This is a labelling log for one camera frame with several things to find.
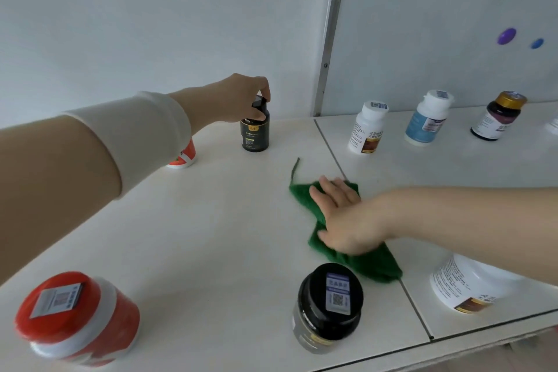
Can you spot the person's left hand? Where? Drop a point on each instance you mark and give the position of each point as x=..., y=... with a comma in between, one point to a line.
x=231, y=97

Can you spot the person's right hand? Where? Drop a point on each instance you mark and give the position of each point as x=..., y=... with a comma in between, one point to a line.
x=355, y=223

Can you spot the person's right little finger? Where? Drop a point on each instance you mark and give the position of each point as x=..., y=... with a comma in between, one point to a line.
x=355, y=195

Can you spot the person's right middle finger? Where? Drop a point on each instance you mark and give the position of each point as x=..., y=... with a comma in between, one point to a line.
x=331, y=190

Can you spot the person's left thumb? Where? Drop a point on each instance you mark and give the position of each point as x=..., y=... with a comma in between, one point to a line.
x=258, y=114

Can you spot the person's right thumb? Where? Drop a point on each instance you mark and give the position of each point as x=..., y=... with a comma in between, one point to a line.
x=329, y=238

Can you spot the black flip-cap bottle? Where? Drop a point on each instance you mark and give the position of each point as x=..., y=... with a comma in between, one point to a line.
x=255, y=136

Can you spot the green cleaning cloth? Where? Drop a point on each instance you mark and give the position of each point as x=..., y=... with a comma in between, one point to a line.
x=375, y=262

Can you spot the person's left forearm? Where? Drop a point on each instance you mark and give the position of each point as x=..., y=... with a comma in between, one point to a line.
x=65, y=167

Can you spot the person's right forearm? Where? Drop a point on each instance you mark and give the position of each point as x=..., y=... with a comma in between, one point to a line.
x=471, y=228

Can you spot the white bottle with brown label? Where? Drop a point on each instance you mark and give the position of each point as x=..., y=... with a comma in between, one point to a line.
x=368, y=129

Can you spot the black jar with black lid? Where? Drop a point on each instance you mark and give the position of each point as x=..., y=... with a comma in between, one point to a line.
x=329, y=310

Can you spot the small orange and white jar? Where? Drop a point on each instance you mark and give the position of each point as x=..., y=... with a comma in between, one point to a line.
x=185, y=158

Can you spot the white bottle with blue label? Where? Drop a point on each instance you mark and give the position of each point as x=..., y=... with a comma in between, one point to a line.
x=425, y=121

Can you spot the large white bottle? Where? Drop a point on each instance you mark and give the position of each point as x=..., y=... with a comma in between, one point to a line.
x=466, y=284

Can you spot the dark bottle with gold cap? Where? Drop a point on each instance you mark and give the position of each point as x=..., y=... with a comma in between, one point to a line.
x=495, y=119

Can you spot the whiteboard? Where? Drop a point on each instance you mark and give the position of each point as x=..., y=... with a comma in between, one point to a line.
x=436, y=14

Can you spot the small white bottle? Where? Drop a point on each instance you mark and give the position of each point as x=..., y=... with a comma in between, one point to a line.
x=553, y=125

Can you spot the purple magnet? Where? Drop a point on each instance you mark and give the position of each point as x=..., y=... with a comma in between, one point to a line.
x=507, y=36

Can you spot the blue magnet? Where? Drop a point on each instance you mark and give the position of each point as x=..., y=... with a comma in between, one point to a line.
x=537, y=43

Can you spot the large red-lidded jar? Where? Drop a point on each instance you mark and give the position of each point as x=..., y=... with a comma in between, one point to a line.
x=83, y=319

